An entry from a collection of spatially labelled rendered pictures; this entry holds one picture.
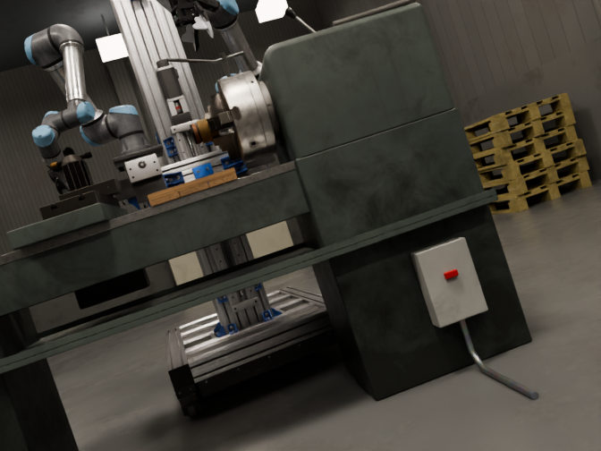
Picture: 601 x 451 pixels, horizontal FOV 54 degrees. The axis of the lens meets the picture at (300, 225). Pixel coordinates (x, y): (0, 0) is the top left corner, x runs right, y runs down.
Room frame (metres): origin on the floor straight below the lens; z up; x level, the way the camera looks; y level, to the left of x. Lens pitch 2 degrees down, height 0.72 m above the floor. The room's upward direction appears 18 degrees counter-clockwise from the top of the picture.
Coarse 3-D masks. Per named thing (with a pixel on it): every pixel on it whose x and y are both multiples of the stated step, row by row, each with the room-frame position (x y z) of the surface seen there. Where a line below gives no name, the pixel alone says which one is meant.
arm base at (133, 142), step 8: (120, 136) 2.66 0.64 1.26; (128, 136) 2.65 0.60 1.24; (136, 136) 2.66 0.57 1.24; (144, 136) 2.69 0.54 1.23; (120, 144) 2.68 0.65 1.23; (128, 144) 2.64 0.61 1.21; (136, 144) 2.64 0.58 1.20; (144, 144) 2.67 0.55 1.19; (120, 152) 2.68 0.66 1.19; (128, 152) 2.63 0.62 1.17
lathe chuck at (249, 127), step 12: (228, 84) 2.07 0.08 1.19; (240, 84) 2.06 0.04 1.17; (228, 96) 2.04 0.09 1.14; (240, 96) 2.04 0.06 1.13; (228, 108) 2.06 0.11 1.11; (240, 108) 2.03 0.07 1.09; (252, 108) 2.03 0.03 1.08; (240, 120) 2.03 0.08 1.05; (252, 120) 2.04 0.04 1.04; (240, 132) 2.04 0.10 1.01; (252, 132) 2.05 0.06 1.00; (240, 144) 2.07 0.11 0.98; (264, 144) 2.09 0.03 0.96; (252, 156) 2.12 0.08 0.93; (264, 156) 2.16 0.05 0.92
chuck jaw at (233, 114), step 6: (234, 108) 2.03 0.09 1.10; (222, 114) 2.04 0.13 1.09; (228, 114) 2.04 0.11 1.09; (234, 114) 2.03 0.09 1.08; (240, 114) 2.03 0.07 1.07; (216, 120) 2.08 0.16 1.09; (222, 120) 2.04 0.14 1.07; (228, 120) 2.04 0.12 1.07; (210, 126) 2.11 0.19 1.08; (216, 126) 2.08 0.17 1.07; (222, 126) 2.08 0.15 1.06; (228, 126) 2.13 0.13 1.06
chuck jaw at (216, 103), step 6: (210, 96) 2.22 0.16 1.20; (216, 96) 2.22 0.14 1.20; (216, 102) 2.21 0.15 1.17; (222, 102) 2.21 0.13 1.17; (210, 108) 2.19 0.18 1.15; (216, 108) 2.19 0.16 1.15; (222, 108) 2.19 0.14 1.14; (204, 114) 2.18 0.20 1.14; (210, 114) 2.18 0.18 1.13; (216, 114) 2.18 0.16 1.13
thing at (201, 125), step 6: (204, 120) 2.14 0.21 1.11; (210, 120) 2.16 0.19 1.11; (192, 126) 2.13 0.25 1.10; (198, 126) 2.13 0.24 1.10; (204, 126) 2.13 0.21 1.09; (192, 132) 2.12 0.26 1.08; (198, 132) 2.13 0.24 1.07; (204, 132) 2.13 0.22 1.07; (210, 132) 2.13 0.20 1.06; (216, 132) 2.15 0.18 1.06; (198, 138) 2.13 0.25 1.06; (204, 138) 2.13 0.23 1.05; (210, 138) 2.14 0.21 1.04
